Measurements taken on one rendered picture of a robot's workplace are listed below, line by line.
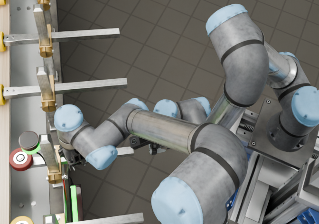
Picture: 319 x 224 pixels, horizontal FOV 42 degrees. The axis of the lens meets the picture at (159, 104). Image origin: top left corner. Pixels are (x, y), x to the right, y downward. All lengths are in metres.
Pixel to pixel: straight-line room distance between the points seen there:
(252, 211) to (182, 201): 0.78
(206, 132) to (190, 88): 1.93
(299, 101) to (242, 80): 0.38
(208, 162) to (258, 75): 0.32
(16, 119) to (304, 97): 1.24
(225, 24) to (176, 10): 2.13
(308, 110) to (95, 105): 1.61
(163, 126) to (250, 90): 0.24
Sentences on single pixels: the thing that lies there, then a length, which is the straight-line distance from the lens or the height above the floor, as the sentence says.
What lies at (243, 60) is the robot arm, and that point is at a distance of 1.03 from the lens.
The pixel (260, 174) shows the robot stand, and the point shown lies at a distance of 1.59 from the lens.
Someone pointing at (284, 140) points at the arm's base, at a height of 1.09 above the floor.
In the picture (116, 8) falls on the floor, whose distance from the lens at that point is 3.16.
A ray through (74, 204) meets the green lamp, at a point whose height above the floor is 0.70.
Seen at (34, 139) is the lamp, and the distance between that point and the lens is 1.36.
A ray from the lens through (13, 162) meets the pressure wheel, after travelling 1.60.
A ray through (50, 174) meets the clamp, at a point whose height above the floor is 0.87.
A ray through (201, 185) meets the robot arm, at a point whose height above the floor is 1.62.
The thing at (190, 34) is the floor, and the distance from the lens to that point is 3.07.
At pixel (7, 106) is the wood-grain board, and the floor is 0.90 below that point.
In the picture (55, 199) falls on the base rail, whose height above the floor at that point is 0.70.
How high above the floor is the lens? 2.36
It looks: 60 degrees down
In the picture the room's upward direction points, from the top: 12 degrees clockwise
